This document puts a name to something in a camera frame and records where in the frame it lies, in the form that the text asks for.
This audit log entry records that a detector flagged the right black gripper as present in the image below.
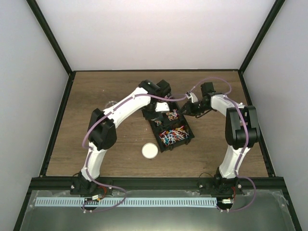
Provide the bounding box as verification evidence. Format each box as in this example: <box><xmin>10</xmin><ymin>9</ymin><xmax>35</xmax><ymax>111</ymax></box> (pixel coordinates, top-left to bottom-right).
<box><xmin>178</xmin><ymin>100</ymin><xmax>210</xmax><ymax>116</ymax></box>

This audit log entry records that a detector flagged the black front mounting rail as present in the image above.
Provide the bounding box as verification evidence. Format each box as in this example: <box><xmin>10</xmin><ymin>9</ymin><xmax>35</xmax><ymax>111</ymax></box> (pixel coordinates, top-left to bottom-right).
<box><xmin>28</xmin><ymin>176</ymin><xmax>286</xmax><ymax>191</ymax></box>

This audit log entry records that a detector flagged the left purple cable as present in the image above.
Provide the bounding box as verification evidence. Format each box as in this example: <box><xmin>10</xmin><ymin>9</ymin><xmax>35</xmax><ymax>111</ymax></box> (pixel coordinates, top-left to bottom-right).
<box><xmin>81</xmin><ymin>93</ymin><xmax>188</xmax><ymax>214</ymax></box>

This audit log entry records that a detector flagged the black three-compartment candy bin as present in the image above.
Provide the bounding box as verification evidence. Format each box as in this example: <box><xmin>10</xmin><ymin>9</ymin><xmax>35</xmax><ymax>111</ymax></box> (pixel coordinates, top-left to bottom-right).
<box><xmin>147</xmin><ymin>102</ymin><xmax>194</xmax><ymax>152</ymax></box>

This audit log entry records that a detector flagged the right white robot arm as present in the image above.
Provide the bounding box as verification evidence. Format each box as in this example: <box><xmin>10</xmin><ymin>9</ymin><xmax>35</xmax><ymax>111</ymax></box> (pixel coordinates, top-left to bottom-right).
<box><xmin>181</xmin><ymin>82</ymin><xmax>260</xmax><ymax>194</ymax></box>

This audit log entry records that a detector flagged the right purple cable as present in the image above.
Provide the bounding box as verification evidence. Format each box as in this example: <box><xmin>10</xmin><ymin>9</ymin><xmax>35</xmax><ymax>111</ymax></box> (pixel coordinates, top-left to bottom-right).
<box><xmin>186</xmin><ymin>77</ymin><xmax>257</xmax><ymax>213</ymax></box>

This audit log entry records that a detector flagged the light blue slotted cable duct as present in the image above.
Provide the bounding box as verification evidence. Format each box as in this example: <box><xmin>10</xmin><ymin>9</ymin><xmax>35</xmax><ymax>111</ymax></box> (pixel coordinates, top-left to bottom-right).
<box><xmin>34</xmin><ymin>197</ymin><xmax>217</xmax><ymax>208</ymax></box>

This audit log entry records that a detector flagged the purple cable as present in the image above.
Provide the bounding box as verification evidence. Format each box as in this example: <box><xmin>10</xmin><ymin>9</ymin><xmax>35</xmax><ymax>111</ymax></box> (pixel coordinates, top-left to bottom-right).
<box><xmin>81</xmin><ymin>93</ymin><xmax>188</xmax><ymax>214</ymax></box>
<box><xmin>186</xmin><ymin>77</ymin><xmax>257</xmax><ymax>213</ymax></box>

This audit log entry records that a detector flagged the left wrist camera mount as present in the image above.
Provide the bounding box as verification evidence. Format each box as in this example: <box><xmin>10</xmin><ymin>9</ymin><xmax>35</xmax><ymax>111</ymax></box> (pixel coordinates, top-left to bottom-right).
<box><xmin>155</xmin><ymin>102</ymin><xmax>170</xmax><ymax>113</ymax></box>

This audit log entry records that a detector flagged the clear plastic cup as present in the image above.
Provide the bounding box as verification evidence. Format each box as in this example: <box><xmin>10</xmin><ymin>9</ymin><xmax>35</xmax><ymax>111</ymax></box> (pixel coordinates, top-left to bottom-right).
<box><xmin>105</xmin><ymin>101</ymin><xmax>117</xmax><ymax>108</ymax></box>

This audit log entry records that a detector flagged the white round lid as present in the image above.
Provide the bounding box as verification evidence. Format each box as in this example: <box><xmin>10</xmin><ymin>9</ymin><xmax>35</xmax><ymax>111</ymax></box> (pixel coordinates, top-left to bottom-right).
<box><xmin>141</xmin><ymin>143</ymin><xmax>158</xmax><ymax>159</ymax></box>

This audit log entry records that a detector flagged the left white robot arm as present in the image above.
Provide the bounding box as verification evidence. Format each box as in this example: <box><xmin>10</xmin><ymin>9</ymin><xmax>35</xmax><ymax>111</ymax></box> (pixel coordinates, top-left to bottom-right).
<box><xmin>71</xmin><ymin>80</ymin><xmax>171</xmax><ymax>194</ymax></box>

